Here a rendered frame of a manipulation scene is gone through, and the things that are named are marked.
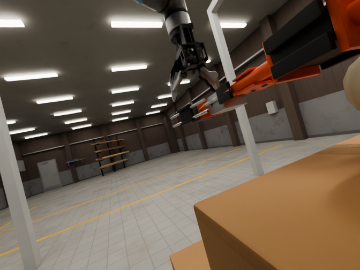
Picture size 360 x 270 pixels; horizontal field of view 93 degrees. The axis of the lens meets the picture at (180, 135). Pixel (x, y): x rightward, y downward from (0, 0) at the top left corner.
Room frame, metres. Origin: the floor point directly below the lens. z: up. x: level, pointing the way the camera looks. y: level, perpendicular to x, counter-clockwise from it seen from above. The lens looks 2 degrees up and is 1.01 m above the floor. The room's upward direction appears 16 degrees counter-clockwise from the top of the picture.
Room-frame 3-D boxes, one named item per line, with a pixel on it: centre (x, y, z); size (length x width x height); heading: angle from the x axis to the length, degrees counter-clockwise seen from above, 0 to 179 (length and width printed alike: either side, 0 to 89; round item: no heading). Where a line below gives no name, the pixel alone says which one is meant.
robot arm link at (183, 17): (0.51, -0.09, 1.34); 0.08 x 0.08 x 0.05
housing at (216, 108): (0.40, -0.13, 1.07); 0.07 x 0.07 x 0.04; 17
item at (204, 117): (0.54, -0.09, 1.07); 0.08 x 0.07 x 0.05; 17
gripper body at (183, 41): (0.51, -0.09, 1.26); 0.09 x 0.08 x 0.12; 17
